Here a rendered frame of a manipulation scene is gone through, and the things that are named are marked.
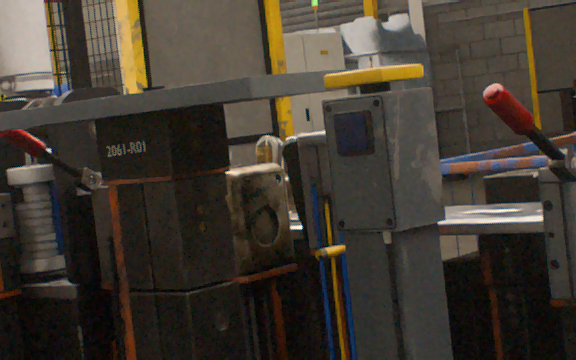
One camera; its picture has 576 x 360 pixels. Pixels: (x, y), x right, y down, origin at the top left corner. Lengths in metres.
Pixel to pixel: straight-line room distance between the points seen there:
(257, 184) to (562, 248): 0.39
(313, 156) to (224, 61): 3.85
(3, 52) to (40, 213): 0.48
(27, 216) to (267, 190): 0.33
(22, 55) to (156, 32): 2.84
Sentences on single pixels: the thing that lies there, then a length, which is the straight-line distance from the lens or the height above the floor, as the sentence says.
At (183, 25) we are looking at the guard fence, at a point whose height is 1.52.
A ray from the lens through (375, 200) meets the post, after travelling 1.01.
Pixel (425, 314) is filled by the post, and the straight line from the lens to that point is 1.03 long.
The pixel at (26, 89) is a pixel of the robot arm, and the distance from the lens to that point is 1.95.
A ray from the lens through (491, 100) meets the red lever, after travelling 1.00.
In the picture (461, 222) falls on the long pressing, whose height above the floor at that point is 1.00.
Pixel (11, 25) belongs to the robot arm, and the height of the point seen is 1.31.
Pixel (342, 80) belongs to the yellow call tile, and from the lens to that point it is 1.02.
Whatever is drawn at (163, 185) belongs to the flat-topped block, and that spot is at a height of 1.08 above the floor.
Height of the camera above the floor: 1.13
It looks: 3 degrees down
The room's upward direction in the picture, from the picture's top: 7 degrees counter-clockwise
